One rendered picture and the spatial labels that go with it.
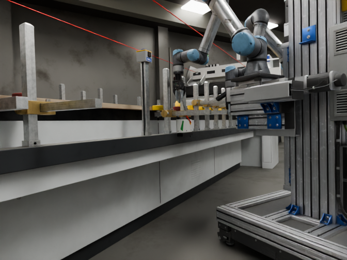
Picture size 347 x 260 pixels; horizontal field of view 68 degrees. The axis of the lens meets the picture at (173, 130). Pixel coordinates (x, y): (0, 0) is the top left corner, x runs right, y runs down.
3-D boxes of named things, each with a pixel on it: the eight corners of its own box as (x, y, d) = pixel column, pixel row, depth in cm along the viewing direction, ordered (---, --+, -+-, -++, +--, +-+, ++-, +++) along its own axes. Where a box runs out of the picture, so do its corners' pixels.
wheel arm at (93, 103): (103, 110, 86) (102, 97, 86) (95, 110, 83) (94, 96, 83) (25, 115, 107) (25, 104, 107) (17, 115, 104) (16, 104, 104)
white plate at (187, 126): (192, 131, 213) (191, 119, 213) (177, 132, 190) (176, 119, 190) (191, 131, 213) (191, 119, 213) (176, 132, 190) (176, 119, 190)
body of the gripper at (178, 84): (172, 89, 176) (172, 71, 176) (174, 91, 185) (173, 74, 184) (183, 88, 175) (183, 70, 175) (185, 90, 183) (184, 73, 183)
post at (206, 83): (209, 131, 250) (208, 81, 248) (208, 131, 247) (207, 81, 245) (206, 131, 251) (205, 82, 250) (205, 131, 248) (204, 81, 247)
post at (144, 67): (151, 135, 162) (149, 63, 161) (146, 135, 158) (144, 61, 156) (145, 135, 164) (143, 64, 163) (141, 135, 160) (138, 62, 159)
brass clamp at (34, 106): (57, 114, 103) (56, 101, 102) (22, 113, 91) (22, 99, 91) (47, 115, 106) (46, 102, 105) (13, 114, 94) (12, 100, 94)
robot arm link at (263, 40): (270, 60, 157) (270, 37, 157) (261, 56, 147) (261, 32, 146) (251, 64, 165) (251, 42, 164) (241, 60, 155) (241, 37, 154)
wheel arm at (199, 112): (211, 115, 173) (211, 109, 173) (209, 115, 170) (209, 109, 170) (157, 117, 194) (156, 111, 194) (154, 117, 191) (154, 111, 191)
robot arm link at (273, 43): (298, 72, 189) (247, 17, 183) (286, 76, 204) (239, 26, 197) (309, 61, 190) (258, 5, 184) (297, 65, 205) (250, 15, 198)
